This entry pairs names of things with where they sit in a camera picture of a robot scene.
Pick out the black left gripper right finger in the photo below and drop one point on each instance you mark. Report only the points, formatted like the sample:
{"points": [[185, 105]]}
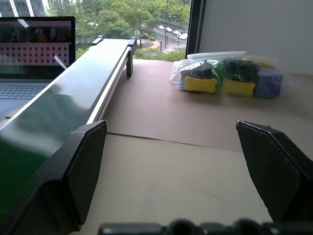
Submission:
{"points": [[276, 171]]}

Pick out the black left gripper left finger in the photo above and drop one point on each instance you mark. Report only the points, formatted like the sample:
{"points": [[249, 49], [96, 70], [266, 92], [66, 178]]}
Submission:
{"points": [[73, 171]]}

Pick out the green conveyor belt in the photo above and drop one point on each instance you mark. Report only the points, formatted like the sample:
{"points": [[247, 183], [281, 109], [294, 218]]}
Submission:
{"points": [[61, 93]]}

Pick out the purple foam block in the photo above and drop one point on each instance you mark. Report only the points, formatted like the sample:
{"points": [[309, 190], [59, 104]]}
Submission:
{"points": [[269, 83]]}

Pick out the yellow bone-shaped eraser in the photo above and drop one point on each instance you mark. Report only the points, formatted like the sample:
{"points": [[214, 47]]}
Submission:
{"points": [[200, 84], [238, 87]]}

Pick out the brown paper table mat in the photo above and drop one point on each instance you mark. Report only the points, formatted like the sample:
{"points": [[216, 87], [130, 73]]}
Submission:
{"points": [[159, 110]]}

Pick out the clear bag of sponges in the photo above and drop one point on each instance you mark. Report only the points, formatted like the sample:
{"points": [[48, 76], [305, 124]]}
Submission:
{"points": [[203, 68]]}

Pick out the open grey laptop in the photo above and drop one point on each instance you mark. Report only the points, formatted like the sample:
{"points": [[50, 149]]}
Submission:
{"points": [[36, 49]]}

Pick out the white foam strip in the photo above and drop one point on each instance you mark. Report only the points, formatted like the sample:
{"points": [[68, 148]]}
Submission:
{"points": [[217, 55]]}

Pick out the black window frame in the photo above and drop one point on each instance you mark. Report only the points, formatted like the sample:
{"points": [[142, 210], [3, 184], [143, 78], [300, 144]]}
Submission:
{"points": [[195, 27]]}

